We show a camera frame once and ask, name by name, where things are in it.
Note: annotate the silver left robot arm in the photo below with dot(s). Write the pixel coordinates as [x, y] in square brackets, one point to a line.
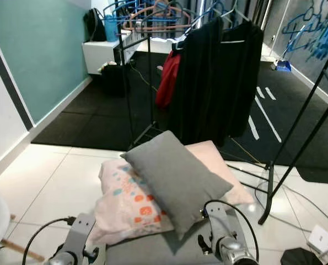
[70, 258]

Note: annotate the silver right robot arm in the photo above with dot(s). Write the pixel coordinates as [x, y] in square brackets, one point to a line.
[235, 251]

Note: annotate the wooden chair leg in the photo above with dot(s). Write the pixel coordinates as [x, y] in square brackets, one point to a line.
[23, 249]

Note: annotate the pink patterned pillow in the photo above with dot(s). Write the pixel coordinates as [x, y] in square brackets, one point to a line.
[128, 204]

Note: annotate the grey pillow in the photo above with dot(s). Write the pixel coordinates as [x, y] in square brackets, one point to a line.
[177, 179]

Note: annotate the black bin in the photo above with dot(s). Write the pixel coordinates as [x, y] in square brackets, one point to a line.
[113, 80]

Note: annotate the white cabinet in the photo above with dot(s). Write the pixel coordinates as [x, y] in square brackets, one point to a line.
[100, 55]

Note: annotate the black clothes rack with garments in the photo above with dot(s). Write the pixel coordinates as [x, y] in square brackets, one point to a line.
[127, 99]

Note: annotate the black backpack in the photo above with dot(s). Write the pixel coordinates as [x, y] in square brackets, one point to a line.
[95, 25]

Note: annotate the blue bucket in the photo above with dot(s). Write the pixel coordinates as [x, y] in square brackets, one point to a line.
[112, 28]

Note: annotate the red jacket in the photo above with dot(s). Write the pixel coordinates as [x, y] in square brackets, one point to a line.
[168, 80]

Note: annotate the pink clothes hanger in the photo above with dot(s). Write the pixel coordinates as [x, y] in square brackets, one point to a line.
[158, 27]

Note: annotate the grey seat cushion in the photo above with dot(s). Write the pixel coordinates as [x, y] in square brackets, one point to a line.
[164, 251]

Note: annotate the long black coat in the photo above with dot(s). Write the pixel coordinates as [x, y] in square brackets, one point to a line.
[197, 83]

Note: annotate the black garment on white hanger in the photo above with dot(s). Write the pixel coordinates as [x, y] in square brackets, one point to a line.
[243, 77]

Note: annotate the black slanted metal rack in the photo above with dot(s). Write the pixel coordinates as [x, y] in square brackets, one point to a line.
[269, 193]

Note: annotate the black round object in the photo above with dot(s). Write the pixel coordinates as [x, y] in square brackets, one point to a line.
[299, 257]

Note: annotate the white power adapter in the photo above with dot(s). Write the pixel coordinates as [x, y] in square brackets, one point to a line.
[321, 238]

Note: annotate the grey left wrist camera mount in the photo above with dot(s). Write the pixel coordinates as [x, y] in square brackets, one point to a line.
[81, 232]

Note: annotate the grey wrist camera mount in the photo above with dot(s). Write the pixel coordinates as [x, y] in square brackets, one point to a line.
[81, 232]
[221, 221]

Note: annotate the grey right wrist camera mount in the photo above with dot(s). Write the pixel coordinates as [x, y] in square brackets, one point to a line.
[221, 221]

